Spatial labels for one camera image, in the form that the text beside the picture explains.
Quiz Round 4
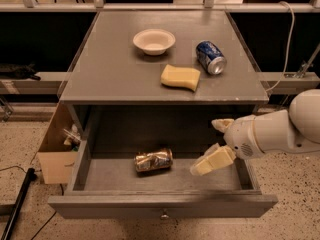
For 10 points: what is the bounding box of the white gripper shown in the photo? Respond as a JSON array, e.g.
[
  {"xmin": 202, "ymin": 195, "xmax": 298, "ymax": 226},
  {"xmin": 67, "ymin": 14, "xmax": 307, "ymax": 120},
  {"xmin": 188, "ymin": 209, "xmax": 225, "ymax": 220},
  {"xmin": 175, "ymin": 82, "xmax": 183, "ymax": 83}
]
[{"xmin": 190, "ymin": 115, "xmax": 264, "ymax": 176}]

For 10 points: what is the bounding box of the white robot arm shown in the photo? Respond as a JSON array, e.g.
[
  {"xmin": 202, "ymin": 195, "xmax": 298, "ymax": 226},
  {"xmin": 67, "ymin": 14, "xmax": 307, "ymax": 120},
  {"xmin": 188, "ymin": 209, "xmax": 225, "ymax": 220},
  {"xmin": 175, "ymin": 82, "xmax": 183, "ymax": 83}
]
[{"xmin": 190, "ymin": 89, "xmax": 320, "ymax": 176}]

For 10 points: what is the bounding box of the blue soda can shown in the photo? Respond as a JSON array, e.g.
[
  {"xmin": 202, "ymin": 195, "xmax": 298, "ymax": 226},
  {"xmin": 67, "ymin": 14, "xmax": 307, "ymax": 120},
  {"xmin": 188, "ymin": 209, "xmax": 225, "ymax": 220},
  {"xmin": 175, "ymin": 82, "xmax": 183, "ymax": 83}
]
[{"xmin": 196, "ymin": 41, "xmax": 227, "ymax": 75}]

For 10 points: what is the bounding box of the grey open top drawer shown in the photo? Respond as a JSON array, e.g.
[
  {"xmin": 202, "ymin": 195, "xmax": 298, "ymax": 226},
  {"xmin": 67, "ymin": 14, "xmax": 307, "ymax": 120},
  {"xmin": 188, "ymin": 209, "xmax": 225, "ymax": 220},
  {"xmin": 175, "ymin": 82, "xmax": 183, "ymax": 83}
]
[{"xmin": 48, "ymin": 110, "xmax": 278, "ymax": 219}]

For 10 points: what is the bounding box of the yellow sponge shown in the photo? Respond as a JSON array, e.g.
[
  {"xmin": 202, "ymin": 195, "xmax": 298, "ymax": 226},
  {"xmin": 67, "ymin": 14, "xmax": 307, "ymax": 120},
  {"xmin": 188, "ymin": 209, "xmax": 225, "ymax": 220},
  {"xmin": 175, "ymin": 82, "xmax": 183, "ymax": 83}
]
[{"xmin": 161, "ymin": 64, "xmax": 200, "ymax": 91}]

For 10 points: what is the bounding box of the grey wooden cabinet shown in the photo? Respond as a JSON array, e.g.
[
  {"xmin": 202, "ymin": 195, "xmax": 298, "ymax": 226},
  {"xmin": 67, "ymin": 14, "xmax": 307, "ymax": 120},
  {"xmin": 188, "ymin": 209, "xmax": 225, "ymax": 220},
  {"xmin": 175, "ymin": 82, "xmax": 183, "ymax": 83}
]
[{"xmin": 61, "ymin": 10, "xmax": 268, "ymax": 145}]

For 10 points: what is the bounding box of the white paper bowl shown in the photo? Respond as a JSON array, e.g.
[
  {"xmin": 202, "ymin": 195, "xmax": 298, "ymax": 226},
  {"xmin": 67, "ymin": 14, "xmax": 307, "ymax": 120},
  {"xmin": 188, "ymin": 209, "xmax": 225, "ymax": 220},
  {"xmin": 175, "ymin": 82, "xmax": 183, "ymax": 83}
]
[{"xmin": 133, "ymin": 29, "xmax": 176, "ymax": 56}]

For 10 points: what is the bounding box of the plastic trash in box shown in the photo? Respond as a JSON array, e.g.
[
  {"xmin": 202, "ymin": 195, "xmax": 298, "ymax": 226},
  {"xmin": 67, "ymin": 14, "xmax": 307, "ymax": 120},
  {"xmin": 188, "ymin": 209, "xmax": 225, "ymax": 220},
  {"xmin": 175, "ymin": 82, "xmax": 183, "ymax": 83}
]
[{"xmin": 63, "ymin": 124, "xmax": 81, "ymax": 151}]

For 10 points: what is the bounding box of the cardboard box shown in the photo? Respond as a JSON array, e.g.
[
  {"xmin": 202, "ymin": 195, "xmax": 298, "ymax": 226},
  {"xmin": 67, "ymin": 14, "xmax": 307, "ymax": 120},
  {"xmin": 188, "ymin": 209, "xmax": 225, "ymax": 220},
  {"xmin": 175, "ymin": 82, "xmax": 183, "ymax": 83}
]
[{"xmin": 37, "ymin": 104, "xmax": 78, "ymax": 184}]

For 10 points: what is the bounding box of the black floor pole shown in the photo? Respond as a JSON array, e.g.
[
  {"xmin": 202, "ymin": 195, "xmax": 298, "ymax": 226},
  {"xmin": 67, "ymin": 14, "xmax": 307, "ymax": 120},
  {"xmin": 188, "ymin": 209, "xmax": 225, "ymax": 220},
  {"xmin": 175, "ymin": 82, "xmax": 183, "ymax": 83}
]
[{"xmin": 1, "ymin": 168, "xmax": 37, "ymax": 240}]

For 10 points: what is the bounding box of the black object on ledge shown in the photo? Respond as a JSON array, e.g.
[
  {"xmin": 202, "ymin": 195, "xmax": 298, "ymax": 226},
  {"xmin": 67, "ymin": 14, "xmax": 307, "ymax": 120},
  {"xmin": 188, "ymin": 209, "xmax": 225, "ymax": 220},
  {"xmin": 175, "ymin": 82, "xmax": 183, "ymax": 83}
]
[{"xmin": 0, "ymin": 63, "xmax": 41, "ymax": 81}]

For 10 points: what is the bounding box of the white cable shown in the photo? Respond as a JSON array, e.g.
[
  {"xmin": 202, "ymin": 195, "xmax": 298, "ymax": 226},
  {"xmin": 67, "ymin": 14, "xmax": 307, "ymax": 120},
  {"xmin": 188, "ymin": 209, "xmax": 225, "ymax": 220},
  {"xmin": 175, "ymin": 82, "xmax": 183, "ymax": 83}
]
[{"xmin": 265, "ymin": 0, "xmax": 296, "ymax": 93}]

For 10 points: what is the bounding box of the black floor cable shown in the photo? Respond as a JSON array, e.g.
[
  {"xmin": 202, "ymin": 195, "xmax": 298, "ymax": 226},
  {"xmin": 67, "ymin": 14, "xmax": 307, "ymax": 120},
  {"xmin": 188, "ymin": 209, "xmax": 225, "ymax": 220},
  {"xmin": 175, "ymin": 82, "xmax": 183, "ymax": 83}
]
[{"xmin": 29, "ymin": 183, "xmax": 65, "ymax": 240}]

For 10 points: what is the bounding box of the metal railing frame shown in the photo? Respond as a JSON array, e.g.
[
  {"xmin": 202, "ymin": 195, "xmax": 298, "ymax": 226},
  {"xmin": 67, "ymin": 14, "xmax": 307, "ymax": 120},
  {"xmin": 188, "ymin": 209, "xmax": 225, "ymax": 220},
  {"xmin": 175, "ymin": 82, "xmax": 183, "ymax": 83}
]
[{"xmin": 0, "ymin": 0, "xmax": 320, "ymax": 13}]

